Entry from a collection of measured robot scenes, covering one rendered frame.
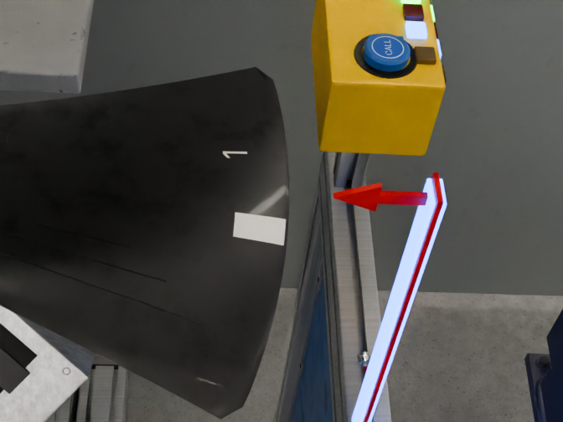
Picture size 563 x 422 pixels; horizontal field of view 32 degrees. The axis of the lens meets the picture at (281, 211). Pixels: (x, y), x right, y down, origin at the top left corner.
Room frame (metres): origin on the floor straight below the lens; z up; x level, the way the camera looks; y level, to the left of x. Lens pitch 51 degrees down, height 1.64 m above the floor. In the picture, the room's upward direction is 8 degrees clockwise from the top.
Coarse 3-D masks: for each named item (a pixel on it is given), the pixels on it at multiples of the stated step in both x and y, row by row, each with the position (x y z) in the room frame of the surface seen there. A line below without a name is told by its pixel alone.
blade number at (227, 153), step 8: (216, 144) 0.42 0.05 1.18; (224, 144) 0.42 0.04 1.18; (232, 144) 0.42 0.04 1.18; (240, 144) 0.42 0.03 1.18; (248, 144) 0.42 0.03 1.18; (216, 152) 0.41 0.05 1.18; (224, 152) 0.41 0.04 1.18; (232, 152) 0.42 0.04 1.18; (240, 152) 0.42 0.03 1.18; (248, 152) 0.42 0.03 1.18; (216, 160) 0.41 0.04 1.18; (224, 160) 0.41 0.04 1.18; (232, 160) 0.41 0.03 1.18; (240, 160) 0.41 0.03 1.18; (248, 160) 0.41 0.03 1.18; (248, 168) 0.41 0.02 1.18
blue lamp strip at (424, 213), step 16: (432, 192) 0.40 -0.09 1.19; (432, 208) 0.39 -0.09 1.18; (416, 224) 0.40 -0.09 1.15; (416, 240) 0.39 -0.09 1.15; (416, 256) 0.39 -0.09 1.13; (400, 272) 0.40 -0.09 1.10; (400, 288) 0.39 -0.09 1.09; (400, 304) 0.39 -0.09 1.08; (384, 320) 0.41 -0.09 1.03; (384, 336) 0.40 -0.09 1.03; (384, 352) 0.39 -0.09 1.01; (368, 368) 0.41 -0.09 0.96; (368, 384) 0.40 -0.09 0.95; (368, 400) 0.39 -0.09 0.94
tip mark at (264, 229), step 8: (240, 216) 0.38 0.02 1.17; (248, 216) 0.38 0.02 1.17; (256, 216) 0.38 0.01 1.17; (264, 216) 0.38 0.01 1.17; (240, 224) 0.37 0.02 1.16; (248, 224) 0.37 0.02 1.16; (256, 224) 0.37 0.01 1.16; (264, 224) 0.37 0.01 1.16; (272, 224) 0.38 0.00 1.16; (280, 224) 0.38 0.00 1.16; (240, 232) 0.37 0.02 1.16; (248, 232) 0.37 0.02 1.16; (256, 232) 0.37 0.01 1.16; (264, 232) 0.37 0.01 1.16; (272, 232) 0.37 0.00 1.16; (280, 232) 0.37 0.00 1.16; (264, 240) 0.36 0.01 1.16; (272, 240) 0.37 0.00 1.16; (280, 240) 0.37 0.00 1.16
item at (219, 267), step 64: (0, 128) 0.40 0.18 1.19; (64, 128) 0.41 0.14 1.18; (128, 128) 0.42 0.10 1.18; (192, 128) 0.43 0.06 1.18; (256, 128) 0.44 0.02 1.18; (0, 192) 0.35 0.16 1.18; (64, 192) 0.36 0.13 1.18; (128, 192) 0.37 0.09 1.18; (192, 192) 0.38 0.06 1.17; (256, 192) 0.39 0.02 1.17; (0, 256) 0.31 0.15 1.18; (64, 256) 0.32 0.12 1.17; (128, 256) 0.33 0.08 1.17; (192, 256) 0.34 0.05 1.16; (256, 256) 0.35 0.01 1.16; (64, 320) 0.29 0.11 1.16; (128, 320) 0.30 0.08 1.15; (192, 320) 0.31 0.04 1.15; (256, 320) 0.32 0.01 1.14; (192, 384) 0.27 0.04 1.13
